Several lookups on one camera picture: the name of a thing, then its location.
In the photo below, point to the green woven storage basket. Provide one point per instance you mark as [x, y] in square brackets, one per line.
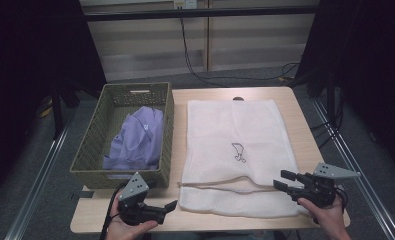
[131, 96]

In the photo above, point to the purple shirt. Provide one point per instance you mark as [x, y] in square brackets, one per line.
[136, 140]

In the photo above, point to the black tape strip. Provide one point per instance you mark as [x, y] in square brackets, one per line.
[85, 194]

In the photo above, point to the person's right hand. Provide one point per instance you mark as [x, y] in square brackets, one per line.
[328, 216]

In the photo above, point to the black stand leg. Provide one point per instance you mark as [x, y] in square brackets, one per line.
[56, 113]
[331, 100]

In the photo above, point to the dark table grommet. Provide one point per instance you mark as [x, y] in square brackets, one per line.
[238, 98]

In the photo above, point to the black horizontal bar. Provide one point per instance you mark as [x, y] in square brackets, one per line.
[198, 13]

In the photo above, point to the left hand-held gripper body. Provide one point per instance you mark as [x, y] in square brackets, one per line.
[135, 190]

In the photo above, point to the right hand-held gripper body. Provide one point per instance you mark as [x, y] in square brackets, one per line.
[318, 191]

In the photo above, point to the dark curtain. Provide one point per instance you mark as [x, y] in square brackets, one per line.
[28, 66]
[371, 66]

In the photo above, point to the person's left hand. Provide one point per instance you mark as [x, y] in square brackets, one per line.
[125, 231]

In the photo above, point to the white power outlet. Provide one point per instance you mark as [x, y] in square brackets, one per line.
[185, 4]

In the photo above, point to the white mesh laundry bag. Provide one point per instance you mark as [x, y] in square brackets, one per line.
[218, 133]

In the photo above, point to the metal floor rail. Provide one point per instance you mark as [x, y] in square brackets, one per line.
[41, 166]
[361, 186]

